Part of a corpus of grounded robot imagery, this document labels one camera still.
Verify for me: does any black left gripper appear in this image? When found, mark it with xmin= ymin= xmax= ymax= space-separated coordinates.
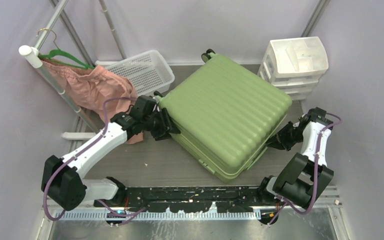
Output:
xmin=142 ymin=107 xmax=181 ymax=141

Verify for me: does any green ribbed hard-shell suitcase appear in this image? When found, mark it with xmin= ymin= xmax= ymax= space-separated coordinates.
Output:
xmin=158 ymin=49 xmax=293 ymax=183

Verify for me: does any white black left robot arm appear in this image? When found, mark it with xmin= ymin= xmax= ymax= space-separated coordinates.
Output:
xmin=41 ymin=95 xmax=180 ymax=211

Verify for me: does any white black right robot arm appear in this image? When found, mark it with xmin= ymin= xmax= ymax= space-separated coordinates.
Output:
xmin=256 ymin=107 xmax=334 ymax=211

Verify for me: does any white perforated plastic basket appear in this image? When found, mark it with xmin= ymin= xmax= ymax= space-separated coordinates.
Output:
xmin=105 ymin=50 xmax=175 ymax=96

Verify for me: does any white plastic drawer organizer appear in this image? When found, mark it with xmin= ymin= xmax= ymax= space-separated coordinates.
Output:
xmin=257 ymin=36 xmax=329 ymax=101

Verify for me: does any pink cloth garment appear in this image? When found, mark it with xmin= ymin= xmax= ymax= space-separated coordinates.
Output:
xmin=41 ymin=59 xmax=145 ymax=145

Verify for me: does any green clothes hanger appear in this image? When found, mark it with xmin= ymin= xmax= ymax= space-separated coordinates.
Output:
xmin=38 ymin=48 xmax=95 ymax=70

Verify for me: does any white and silver clothes rack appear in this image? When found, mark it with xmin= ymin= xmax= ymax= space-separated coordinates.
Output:
xmin=18 ymin=0 xmax=127 ymax=142

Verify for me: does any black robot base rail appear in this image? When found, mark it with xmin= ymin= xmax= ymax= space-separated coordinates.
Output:
xmin=93 ymin=186 xmax=283 ymax=224

